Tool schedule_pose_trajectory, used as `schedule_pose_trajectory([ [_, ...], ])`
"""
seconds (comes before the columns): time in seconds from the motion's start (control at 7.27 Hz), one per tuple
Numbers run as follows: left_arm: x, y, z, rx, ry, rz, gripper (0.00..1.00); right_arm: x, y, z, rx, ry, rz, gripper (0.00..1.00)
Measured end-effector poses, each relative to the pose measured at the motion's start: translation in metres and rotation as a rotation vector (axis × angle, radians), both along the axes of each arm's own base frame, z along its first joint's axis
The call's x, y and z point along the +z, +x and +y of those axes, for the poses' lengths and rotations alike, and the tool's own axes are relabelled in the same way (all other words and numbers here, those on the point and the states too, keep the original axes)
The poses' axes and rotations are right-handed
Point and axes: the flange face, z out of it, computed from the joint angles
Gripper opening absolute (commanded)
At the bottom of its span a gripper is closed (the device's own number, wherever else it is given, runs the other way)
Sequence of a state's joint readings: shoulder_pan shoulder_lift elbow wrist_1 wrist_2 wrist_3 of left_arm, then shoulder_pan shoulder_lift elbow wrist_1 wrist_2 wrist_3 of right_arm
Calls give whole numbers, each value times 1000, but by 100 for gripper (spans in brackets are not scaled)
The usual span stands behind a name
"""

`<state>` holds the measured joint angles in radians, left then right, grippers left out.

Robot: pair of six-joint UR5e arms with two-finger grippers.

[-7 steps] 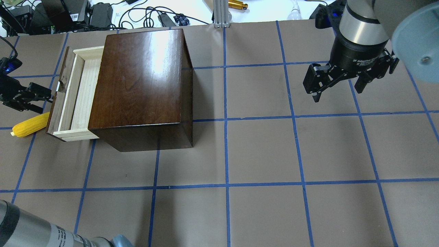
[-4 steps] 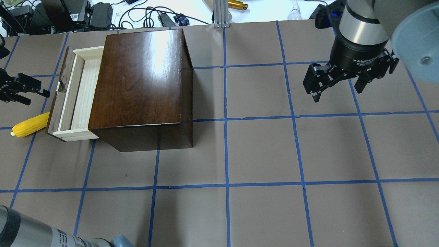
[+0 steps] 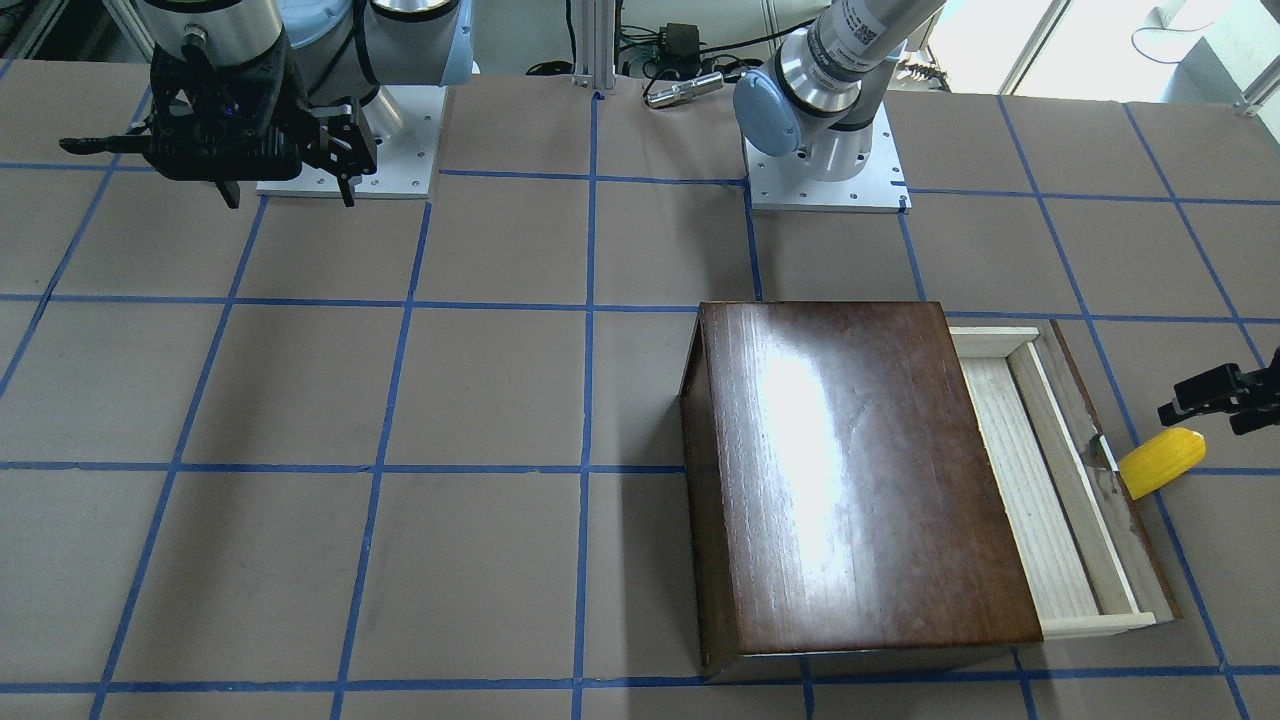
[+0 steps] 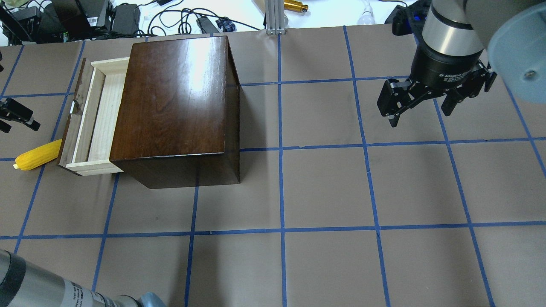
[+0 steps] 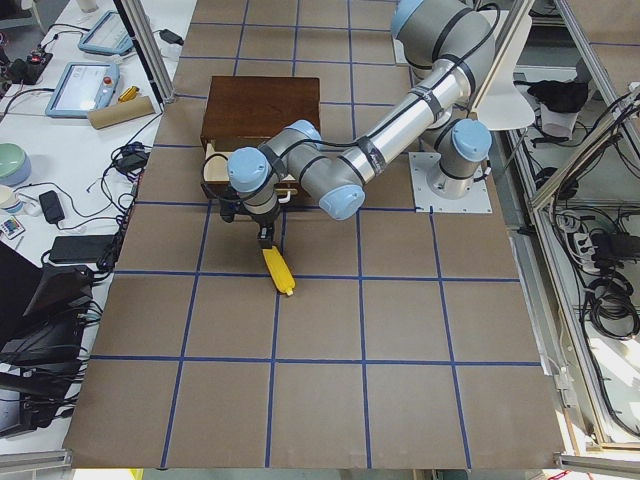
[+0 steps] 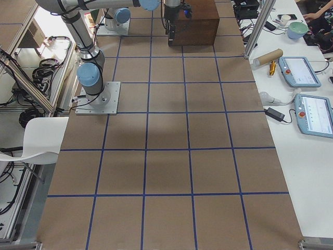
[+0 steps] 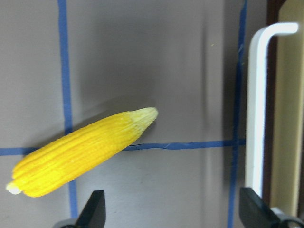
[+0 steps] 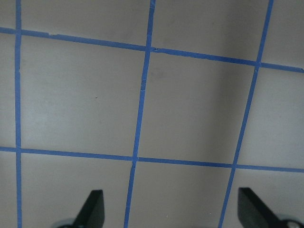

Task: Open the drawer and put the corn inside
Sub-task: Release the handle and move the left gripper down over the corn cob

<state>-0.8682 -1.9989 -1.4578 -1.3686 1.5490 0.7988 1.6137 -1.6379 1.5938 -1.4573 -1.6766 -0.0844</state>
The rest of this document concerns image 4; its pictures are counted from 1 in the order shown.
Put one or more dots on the black working gripper finger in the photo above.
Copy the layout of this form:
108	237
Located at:
12	110

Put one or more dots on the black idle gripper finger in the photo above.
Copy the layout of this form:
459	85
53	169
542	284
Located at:
393	100
452	98

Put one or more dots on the black gripper body idle arm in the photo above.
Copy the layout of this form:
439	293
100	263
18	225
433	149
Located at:
443	67

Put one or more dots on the yellow toy corn cob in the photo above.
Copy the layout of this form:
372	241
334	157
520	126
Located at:
38	156

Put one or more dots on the light wood drawer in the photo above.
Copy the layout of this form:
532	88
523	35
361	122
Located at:
88	135

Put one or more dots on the dark wooden drawer box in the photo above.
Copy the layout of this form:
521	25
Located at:
178	123

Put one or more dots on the white light bulb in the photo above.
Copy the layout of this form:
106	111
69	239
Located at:
367	14

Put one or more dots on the brown paper table mat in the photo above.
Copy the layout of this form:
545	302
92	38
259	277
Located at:
334	207

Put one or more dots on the gold metal tool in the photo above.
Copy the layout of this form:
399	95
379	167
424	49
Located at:
295	6

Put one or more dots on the black power adapter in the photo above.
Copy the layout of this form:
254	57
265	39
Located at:
126	19

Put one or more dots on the black laptop power brick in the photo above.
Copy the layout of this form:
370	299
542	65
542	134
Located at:
206	26

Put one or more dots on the wrist camera black blue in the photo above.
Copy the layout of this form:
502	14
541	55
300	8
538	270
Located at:
410	19

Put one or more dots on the aluminium frame post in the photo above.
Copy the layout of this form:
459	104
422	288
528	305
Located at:
275	17

